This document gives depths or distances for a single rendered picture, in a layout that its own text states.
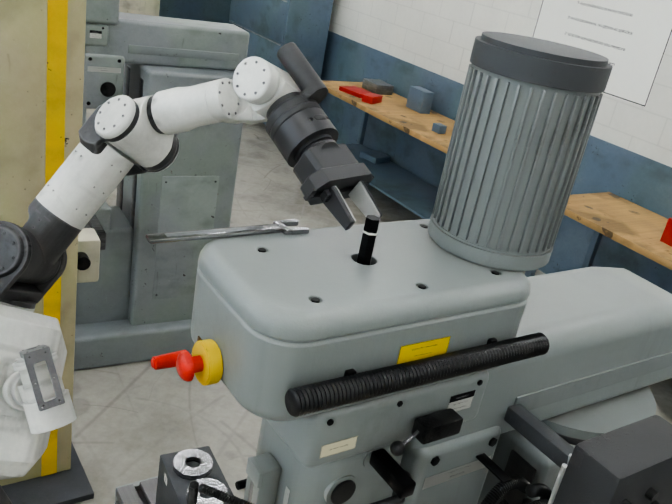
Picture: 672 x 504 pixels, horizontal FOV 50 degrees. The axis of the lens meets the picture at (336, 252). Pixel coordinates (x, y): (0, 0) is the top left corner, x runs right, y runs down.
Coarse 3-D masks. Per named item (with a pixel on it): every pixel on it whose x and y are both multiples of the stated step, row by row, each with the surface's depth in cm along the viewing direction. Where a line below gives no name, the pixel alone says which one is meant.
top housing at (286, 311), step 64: (256, 256) 99; (320, 256) 103; (384, 256) 107; (448, 256) 111; (192, 320) 103; (256, 320) 87; (320, 320) 88; (384, 320) 93; (448, 320) 100; (512, 320) 109; (256, 384) 90
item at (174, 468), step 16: (208, 448) 172; (160, 464) 167; (176, 464) 164; (192, 464) 166; (208, 464) 165; (160, 480) 168; (176, 480) 161; (192, 480) 162; (208, 480) 161; (224, 480) 164; (160, 496) 169; (176, 496) 157; (208, 496) 158
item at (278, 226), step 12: (216, 228) 103; (228, 228) 104; (240, 228) 105; (252, 228) 105; (264, 228) 106; (276, 228) 107; (288, 228) 108; (300, 228) 109; (156, 240) 97; (168, 240) 98; (180, 240) 99
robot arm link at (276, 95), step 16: (288, 48) 108; (240, 64) 106; (256, 64) 105; (272, 64) 107; (288, 64) 108; (304, 64) 107; (240, 80) 106; (256, 80) 105; (272, 80) 105; (288, 80) 108; (304, 80) 107; (320, 80) 107; (240, 96) 106; (256, 96) 105; (272, 96) 106; (288, 96) 107; (304, 96) 106; (320, 96) 108; (256, 112) 108; (272, 112) 106; (288, 112) 105; (272, 128) 106
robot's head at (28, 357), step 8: (24, 352) 105; (32, 352) 104; (40, 352) 104; (48, 352) 105; (56, 352) 109; (16, 360) 106; (24, 360) 103; (32, 360) 103; (40, 360) 104; (48, 360) 105; (32, 368) 103; (48, 368) 105; (32, 376) 103; (56, 376) 105; (32, 384) 103; (56, 384) 105; (40, 392) 104; (56, 392) 105; (40, 400) 104; (56, 400) 105; (64, 400) 105; (40, 408) 104; (48, 408) 104
